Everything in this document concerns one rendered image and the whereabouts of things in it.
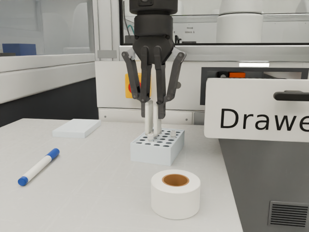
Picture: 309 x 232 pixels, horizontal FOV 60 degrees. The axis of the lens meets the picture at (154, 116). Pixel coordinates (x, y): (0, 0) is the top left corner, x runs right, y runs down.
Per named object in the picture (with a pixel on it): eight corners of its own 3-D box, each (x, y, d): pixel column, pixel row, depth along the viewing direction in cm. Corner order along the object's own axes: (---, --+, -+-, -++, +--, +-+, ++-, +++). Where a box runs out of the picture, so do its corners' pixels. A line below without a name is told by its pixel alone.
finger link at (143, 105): (146, 94, 55) (133, 93, 55) (146, 118, 56) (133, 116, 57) (149, 92, 56) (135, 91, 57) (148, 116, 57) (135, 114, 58)
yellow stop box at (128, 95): (148, 99, 77) (148, 74, 76) (124, 98, 78) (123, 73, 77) (151, 96, 82) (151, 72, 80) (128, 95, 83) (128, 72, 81)
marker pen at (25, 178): (26, 187, 44) (25, 177, 44) (17, 186, 44) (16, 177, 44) (60, 154, 57) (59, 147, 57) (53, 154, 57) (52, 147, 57)
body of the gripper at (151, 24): (125, 13, 49) (126, 65, 51) (169, 11, 46) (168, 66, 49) (140, 18, 56) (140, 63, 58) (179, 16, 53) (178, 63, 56)
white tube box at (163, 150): (170, 166, 52) (170, 147, 51) (130, 160, 54) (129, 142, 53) (184, 145, 63) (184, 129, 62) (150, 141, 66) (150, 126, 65)
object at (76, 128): (84, 138, 68) (84, 132, 67) (52, 136, 69) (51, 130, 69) (101, 124, 80) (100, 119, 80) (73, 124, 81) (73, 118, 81)
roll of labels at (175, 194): (182, 227, 34) (183, 198, 33) (140, 207, 38) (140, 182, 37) (208, 202, 39) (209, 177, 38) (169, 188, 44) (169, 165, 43)
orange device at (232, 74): (244, 86, 112) (245, 72, 111) (217, 85, 113) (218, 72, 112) (243, 84, 116) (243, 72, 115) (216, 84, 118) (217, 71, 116)
